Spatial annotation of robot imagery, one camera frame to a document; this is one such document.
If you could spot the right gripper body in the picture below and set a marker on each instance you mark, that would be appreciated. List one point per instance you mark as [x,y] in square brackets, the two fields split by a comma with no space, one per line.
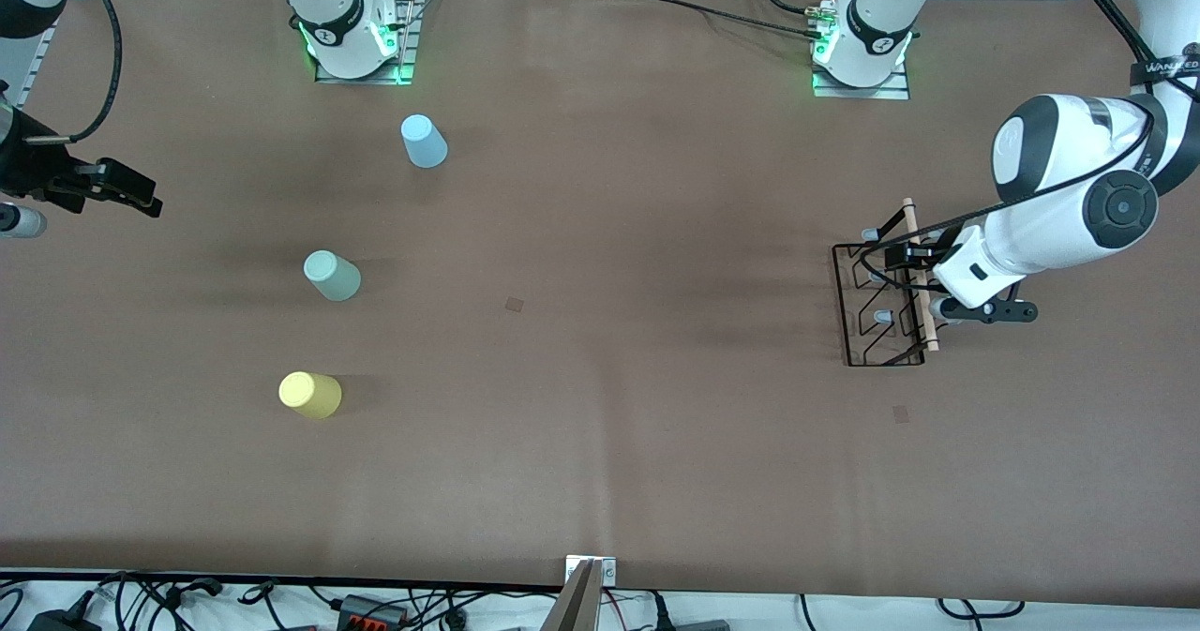
[26,164]

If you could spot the brown table mat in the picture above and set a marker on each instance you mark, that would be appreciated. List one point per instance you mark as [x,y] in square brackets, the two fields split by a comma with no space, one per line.
[656,472]

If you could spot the black power plug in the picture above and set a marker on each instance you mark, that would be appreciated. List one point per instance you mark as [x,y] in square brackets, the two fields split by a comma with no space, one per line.
[661,612]

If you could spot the pale green plastic cup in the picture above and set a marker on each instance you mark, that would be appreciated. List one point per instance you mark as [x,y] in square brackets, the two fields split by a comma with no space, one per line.
[333,277]

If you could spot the aluminium camera pole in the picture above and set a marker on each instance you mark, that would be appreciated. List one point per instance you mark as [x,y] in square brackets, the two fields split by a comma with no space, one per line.
[577,608]

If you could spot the light blue plastic cup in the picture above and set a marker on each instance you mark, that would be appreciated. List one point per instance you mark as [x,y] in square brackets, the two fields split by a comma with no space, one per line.
[424,143]

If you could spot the black power adapter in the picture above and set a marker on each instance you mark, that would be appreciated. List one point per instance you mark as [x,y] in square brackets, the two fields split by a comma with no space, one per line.
[61,622]

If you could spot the yellow plastic cup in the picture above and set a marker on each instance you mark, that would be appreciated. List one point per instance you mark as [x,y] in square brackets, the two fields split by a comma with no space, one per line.
[309,395]

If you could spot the grey flat box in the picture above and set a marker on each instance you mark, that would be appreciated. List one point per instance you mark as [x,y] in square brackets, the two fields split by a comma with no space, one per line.
[703,625]

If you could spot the black orange connector box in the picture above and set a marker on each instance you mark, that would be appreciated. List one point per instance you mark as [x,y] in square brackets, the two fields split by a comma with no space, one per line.
[370,610]

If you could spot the metal pole bracket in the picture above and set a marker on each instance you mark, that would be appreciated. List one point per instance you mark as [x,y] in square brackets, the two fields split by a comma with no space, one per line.
[609,572]

